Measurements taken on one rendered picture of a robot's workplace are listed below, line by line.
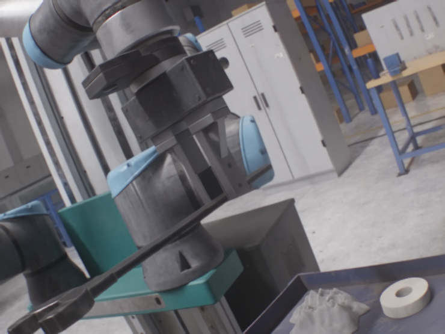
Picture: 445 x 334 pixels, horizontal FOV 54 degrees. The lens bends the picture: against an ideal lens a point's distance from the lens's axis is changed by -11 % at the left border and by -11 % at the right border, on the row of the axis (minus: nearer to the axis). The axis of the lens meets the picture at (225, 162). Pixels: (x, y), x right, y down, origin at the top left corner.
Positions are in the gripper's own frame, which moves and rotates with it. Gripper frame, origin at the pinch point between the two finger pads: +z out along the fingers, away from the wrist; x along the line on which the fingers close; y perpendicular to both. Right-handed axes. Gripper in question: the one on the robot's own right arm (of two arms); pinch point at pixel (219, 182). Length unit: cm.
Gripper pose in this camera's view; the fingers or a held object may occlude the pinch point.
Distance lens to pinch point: 54.2
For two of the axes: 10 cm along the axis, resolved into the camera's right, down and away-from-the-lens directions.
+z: 4.8, 8.8, 0.6
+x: -6.5, 3.1, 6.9
